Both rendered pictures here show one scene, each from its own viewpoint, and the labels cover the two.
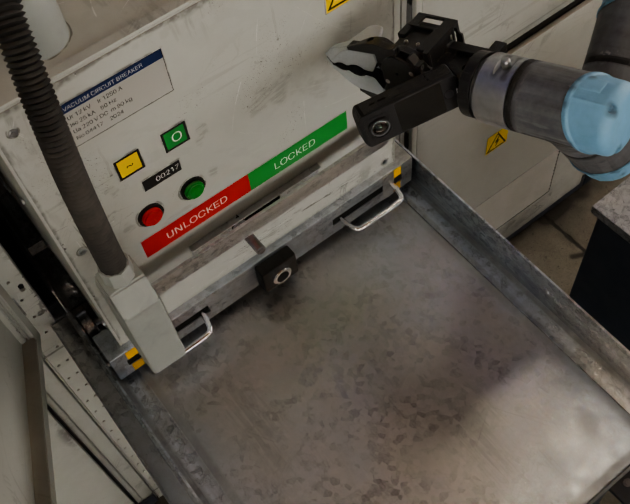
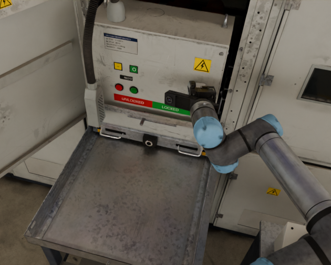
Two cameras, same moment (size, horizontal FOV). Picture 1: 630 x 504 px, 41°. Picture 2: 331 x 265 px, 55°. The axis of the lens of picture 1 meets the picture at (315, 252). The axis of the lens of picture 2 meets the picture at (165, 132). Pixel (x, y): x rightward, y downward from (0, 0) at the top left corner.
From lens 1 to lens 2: 0.60 m
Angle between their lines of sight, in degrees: 27
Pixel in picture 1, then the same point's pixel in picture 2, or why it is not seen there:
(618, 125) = (205, 135)
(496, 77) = (198, 104)
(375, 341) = (151, 180)
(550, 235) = not seen: hidden behind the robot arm
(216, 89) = (150, 64)
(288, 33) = (178, 65)
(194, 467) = (81, 161)
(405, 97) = (179, 95)
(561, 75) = (208, 113)
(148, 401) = (92, 141)
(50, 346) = not seen: hidden behind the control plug
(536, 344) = (185, 222)
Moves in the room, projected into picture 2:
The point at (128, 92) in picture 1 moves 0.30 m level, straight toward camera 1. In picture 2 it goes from (124, 44) to (64, 90)
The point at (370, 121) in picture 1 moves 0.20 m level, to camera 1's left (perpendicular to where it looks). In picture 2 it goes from (167, 95) to (126, 68)
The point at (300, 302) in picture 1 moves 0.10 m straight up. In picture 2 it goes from (148, 155) to (148, 140)
